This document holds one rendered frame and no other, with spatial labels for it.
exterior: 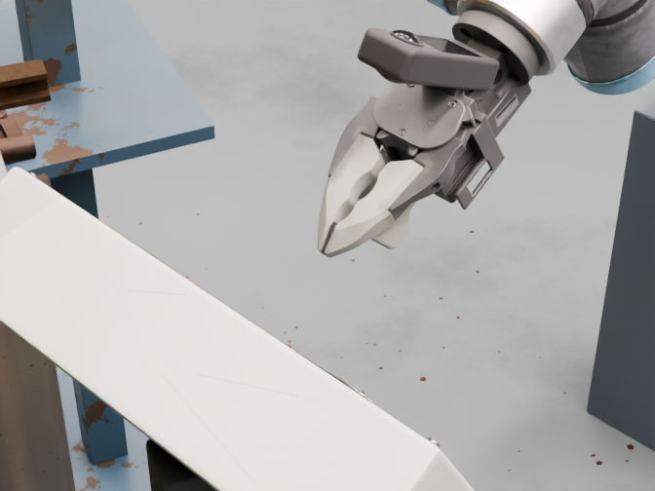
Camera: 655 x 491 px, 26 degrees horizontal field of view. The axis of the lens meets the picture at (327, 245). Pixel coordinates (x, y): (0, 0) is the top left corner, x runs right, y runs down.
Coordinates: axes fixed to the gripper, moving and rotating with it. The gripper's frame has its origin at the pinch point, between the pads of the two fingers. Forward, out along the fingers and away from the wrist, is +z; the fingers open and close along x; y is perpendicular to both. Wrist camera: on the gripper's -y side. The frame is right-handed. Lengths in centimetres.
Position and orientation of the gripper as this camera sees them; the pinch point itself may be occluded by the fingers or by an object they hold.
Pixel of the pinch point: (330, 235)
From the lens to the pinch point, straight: 101.6
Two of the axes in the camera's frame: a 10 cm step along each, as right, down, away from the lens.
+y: 3.5, 4.6, 8.2
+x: -7.2, -4.3, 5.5
